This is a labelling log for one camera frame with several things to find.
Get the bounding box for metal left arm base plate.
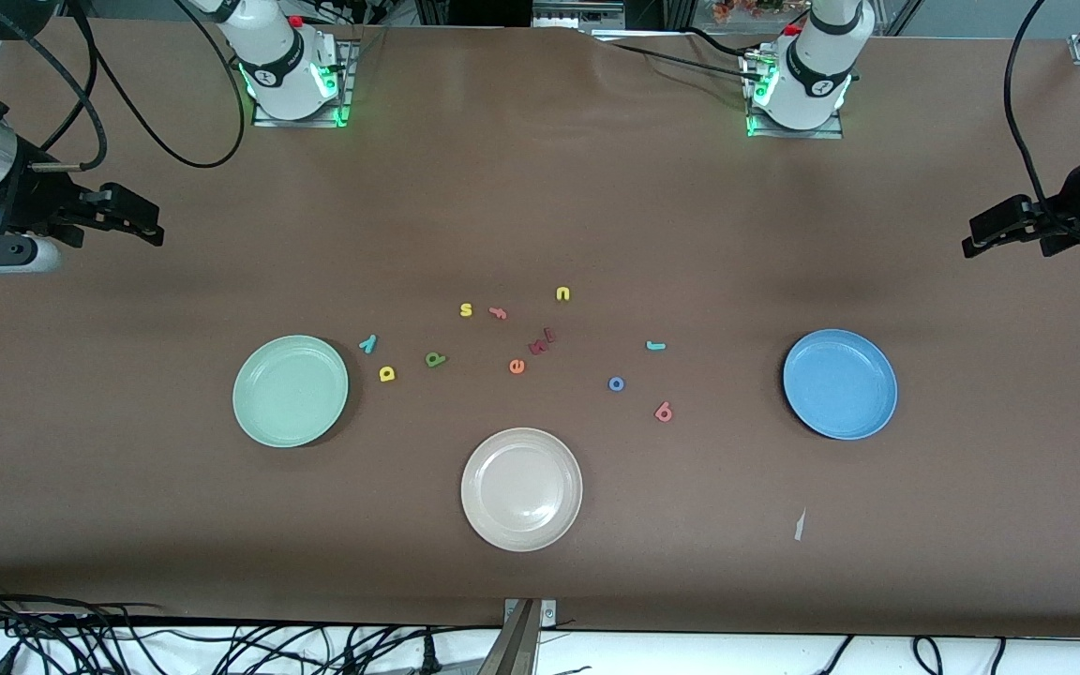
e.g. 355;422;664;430
744;47;846;140

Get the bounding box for beige plate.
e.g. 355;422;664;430
460;427;584;552

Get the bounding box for metal table bracket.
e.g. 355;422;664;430
479;598;560;675

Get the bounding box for light green plate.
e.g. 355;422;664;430
232;335;351;449

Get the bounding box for blue plate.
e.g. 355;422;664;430
782;328;899;441

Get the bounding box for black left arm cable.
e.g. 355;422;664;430
1002;0;1080;235

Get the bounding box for tangled black floor cables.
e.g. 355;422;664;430
0;577;503;675

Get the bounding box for orange artificial flowers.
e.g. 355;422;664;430
711;0;808;25

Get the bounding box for grey metal rack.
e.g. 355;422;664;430
531;0;626;29

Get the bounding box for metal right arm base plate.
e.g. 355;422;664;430
252;42;358;128

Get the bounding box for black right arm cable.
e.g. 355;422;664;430
0;0;250;174

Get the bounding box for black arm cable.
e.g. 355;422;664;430
0;0;250;174
1002;0;1080;235

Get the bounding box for black table cable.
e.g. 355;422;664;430
592;33;766;85

